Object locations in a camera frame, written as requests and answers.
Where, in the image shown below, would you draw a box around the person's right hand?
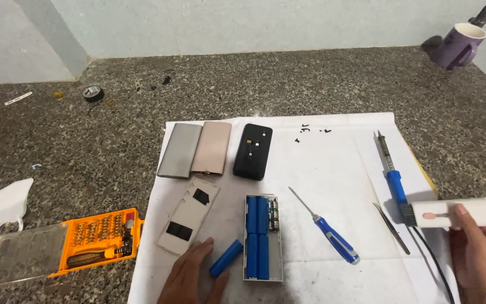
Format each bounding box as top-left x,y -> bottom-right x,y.
449,204 -> 486,304

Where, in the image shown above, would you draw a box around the purple mug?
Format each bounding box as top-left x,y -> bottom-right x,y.
429,23 -> 486,71

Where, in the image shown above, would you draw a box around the small white plastic strip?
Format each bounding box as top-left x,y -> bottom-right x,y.
4,91 -> 33,106

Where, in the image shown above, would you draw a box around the small power bank circuit board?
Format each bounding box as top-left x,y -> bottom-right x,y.
267,198 -> 280,231

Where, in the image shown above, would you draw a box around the orange bit set case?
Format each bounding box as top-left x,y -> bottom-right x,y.
0,207 -> 145,289

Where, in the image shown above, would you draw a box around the white face mask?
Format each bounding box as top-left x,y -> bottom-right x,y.
0,178 -> 35,254

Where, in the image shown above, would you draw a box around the rose gold power bank casing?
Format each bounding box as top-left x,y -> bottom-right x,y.
191,121 -> 233,176

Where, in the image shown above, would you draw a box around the group of small black screws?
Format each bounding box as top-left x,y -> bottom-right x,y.
294,124 -> 332,144

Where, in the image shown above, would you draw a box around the black orange bit driver handle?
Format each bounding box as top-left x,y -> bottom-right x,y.
65,246 -> 133,269

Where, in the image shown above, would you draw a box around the blue battery cell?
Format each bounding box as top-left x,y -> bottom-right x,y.
258,234 -> 270,280
247,197 -> 258,235
257,197 -> 268,235
209,239 -> 244,278
246,234 -> 259,280

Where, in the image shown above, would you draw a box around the black debris bits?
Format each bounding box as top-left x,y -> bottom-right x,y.
150,70 -> 176,90

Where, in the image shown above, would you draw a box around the blue handled screwdriver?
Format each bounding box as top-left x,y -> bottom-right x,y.
288,186 -> 361,266

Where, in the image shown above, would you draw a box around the metal tweezers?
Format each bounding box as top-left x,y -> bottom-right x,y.
372,202 -> 411,256

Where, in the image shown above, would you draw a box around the black soldering iron cable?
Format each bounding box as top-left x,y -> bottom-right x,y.
411,225 -> 456,304

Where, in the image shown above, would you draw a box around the person's left hand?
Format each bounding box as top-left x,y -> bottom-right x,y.
157,237 -> 230,304

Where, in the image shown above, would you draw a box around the yellow sheet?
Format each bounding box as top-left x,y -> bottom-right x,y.
403,141 -> 439,198

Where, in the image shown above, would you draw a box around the white cover plate black pads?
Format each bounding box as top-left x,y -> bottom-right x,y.
156,176 -> 221,256

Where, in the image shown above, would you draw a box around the dark tool handle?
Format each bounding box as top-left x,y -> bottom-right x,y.
468,3 -> 486,27

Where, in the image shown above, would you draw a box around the rows of metal driver bits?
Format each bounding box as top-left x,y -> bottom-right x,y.
74,212 -> 126,247

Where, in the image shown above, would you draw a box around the black power bank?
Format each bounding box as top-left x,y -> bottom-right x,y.
232,123 -> 273,181

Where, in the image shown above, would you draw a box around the blue handled soldering iron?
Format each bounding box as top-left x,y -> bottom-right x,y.
373,130 -> 411,214

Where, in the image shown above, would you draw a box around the white open power bank case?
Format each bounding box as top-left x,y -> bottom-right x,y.
243,194 -> 285,283

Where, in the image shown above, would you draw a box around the black tape roll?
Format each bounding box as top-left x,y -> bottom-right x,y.
82,85 -> 105,104

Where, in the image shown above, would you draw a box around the large white paper sheet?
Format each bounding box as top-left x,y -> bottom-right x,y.
127,112 -> 460,304

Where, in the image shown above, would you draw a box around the white cleaning brush tool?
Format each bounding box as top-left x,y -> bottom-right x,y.
402,196 -> 486,231

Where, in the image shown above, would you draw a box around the grey power bank casing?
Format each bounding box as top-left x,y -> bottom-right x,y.
156,122 -> 204,180

